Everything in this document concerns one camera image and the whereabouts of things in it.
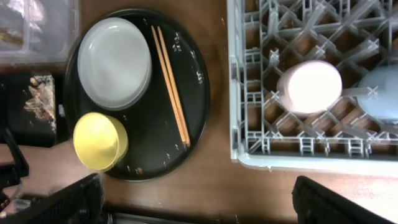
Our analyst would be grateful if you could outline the black rectangular tray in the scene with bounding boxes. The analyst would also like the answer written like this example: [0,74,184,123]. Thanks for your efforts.
[1,72,70,147]

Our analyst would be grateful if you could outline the yellow bowl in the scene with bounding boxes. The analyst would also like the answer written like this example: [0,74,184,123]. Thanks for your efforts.
[73,112,129,172]

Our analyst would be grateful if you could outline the grey dishwasher rack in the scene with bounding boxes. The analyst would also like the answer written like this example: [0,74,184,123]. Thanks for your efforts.
[227,0,397,177]

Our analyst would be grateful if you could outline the grey plate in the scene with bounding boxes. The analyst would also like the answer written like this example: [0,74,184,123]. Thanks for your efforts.
[77,17,152,111]

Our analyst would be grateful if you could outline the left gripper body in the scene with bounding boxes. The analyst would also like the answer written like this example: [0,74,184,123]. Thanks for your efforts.
[1,128,29,190]

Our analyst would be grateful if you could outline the wooden chopstick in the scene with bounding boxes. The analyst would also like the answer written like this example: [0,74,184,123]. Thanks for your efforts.
[151,26,187,147]
[157,26,191,147]

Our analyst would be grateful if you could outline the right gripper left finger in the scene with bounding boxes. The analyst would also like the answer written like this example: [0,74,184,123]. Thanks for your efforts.
[1,173,104,224]

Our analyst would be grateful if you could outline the clear plastic bin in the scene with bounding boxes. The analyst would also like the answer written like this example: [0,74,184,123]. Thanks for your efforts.
[1,0,80,65]

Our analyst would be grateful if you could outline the gold snack wrapper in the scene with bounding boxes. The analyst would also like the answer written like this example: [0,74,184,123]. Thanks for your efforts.
[1,28,24,47]

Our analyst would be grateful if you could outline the round black tray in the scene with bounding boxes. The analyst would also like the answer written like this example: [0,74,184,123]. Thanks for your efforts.
[63,8,210,181]

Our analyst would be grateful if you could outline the pink cup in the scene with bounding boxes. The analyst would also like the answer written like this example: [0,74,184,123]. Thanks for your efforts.
[277,60,343,116]

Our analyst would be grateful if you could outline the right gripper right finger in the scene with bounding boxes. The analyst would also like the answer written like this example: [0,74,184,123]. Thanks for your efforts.
[292,175,389,224]

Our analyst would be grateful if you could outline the light blue cup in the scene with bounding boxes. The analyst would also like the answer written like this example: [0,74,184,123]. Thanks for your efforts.
[357,65,397,121]

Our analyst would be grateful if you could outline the food scraps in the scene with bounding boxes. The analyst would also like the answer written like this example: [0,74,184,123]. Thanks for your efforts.
[24,75,57,133]

